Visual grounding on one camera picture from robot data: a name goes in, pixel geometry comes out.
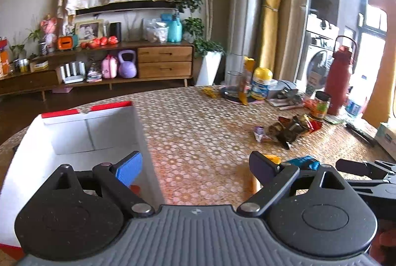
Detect dark red thermos bottle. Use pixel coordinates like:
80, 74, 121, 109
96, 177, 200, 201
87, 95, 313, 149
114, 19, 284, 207
324, 35, 358, 116

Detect dark snack packet pile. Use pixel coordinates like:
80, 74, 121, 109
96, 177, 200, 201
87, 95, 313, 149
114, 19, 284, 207
268, 114, 323, 150

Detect clear plastic bag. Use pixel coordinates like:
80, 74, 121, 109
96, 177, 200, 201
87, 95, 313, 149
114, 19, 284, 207
143, 19, 169, 43

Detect yellow curtain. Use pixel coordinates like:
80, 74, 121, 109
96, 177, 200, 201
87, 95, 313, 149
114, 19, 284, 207
259, 0, 281, 71

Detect yellow standing snack pouch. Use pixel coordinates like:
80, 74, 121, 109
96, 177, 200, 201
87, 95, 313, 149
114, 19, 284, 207
239, 56, 255, 106

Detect black speaker cylinder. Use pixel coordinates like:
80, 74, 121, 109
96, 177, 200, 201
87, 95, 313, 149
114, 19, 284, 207
109, 22, 122, 42

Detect red apple ornaments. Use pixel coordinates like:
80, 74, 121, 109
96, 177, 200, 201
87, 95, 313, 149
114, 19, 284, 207
80, 36, 119, 49

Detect framed photo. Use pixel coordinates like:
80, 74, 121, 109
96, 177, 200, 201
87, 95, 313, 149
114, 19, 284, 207
74, 19, 103, 43

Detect black lid orange jar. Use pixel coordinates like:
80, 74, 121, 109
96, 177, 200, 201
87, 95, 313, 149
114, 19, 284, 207
310, 91, 331, 120

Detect pink doll figure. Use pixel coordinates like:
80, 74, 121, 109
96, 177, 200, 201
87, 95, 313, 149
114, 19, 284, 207
40, 14, 58, 54

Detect wooden TV cabinet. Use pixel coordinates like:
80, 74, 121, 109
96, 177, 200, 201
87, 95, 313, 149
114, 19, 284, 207
1, 41, 195, 96

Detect yellow small toy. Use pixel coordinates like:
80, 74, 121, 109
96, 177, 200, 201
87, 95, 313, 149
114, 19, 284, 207
202, 86, 220, 99

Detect blue snack packet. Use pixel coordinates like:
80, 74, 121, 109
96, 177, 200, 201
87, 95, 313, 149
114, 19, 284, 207
287, 155, 320, 171

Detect tissue box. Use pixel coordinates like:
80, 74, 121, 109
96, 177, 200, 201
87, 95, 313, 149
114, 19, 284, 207
374, 122, 396, 160

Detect black remote control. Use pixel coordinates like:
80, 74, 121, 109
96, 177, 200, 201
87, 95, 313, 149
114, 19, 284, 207
345, 122, 377, 147

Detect round dark placemat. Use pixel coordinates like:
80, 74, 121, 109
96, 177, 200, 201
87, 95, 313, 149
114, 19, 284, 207
220, 87, 258, 104

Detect teal bottle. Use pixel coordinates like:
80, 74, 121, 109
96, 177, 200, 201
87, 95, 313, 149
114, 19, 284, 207
160, 11, 183, 43

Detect orange clock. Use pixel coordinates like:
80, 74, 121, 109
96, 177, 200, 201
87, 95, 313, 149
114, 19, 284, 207
57, 35, 74, 51

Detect clear drinking glass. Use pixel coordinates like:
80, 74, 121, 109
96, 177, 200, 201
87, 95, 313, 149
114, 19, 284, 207
225, 71, 243, 98

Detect white router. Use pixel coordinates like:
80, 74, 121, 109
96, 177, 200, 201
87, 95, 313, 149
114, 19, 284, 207
59, 61, 86, 84

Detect washing machine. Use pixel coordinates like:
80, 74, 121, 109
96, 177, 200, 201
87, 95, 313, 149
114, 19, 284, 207
296, 13, 339, 96

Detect yellow lid gummies bottle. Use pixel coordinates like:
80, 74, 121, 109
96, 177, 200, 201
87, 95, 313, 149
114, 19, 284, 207
250, 67, 272, 100

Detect purple kettlebell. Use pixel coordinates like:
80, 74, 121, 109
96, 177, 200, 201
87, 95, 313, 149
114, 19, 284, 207
118, 50, 137, 79

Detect stack of papers and boxes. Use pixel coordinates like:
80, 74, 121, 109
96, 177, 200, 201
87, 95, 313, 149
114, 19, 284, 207
266, 80, 304, 110

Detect green white snack packet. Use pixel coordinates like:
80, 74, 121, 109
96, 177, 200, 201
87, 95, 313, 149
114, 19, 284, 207
264, 155, 282, 165

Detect red and white storage box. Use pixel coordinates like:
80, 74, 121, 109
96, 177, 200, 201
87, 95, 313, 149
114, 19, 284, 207
1, 101, 165, 259

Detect potted green tree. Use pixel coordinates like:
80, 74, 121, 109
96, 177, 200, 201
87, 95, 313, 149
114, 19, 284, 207
174, 0, 225, 86

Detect purple candy wrapper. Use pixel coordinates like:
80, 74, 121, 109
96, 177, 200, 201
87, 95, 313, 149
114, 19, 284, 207
253, 127, 272, 143

